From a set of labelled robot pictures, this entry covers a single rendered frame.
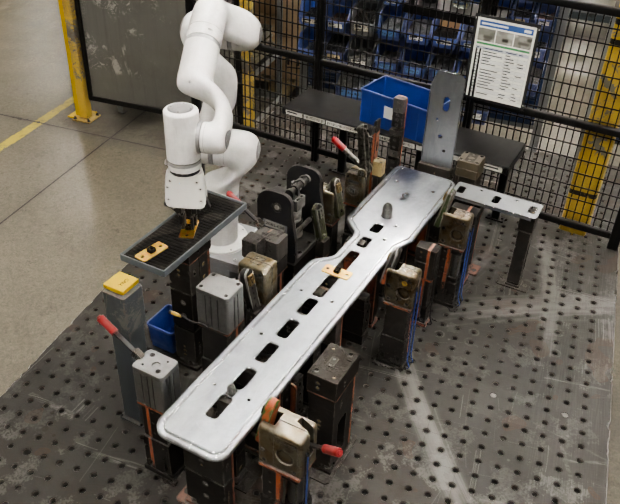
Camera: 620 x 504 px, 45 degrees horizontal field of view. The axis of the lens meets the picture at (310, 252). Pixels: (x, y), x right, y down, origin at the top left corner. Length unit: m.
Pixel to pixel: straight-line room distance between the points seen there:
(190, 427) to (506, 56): 1.71
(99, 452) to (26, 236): 2.27
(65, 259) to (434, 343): 2.18
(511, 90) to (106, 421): 1.74
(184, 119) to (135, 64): 3.15
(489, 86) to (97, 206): 2.38
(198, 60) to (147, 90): 3.07
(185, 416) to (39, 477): 0.50
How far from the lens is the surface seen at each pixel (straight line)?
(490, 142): 2.82
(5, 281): 3.90
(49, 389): 2.28
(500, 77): 2.80
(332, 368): 1.78
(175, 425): 1.71
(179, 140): 1.82
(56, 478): 2.06
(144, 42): 4.84
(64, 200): 4.45
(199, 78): 1.89
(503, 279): 2.68
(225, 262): 2.52
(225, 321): 1.89
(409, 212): 2.40
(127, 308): 1.84
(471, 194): 2.54
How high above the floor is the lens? 2.28
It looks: 36 degrees down
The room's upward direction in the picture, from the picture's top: 2 degrees clockwise
